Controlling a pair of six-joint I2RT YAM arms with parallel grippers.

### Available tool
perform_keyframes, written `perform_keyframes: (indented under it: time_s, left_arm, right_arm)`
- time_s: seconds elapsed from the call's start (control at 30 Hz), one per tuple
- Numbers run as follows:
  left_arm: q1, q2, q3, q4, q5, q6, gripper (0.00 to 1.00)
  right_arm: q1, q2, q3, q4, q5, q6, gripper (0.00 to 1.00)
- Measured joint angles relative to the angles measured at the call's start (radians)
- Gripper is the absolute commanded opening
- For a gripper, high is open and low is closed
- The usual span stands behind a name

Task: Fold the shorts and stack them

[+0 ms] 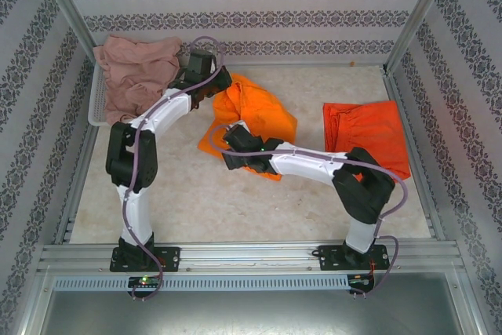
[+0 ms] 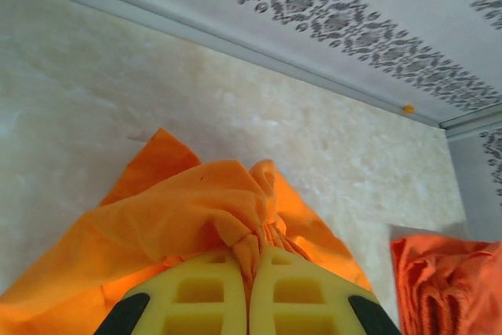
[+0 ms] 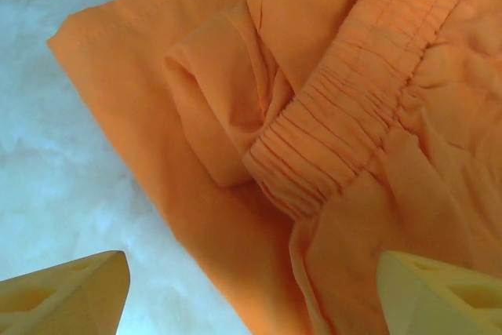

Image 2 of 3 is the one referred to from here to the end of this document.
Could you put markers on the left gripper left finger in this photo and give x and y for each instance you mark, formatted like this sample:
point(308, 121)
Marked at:
point(204, 292)

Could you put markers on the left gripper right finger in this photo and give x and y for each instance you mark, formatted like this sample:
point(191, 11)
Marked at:
point(298, 292)

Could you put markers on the yellow-orange shorts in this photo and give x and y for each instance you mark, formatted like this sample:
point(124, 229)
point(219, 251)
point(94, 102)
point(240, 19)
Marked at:
point(176, 209)

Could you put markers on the red-orange shorts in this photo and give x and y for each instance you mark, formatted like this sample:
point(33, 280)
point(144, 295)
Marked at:
point(443, 284)

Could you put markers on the aluminium side rail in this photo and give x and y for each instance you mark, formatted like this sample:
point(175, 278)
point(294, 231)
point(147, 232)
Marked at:
point(470, 131)

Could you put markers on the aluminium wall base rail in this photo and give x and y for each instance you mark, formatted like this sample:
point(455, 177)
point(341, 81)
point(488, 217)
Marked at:
point(196, 35)

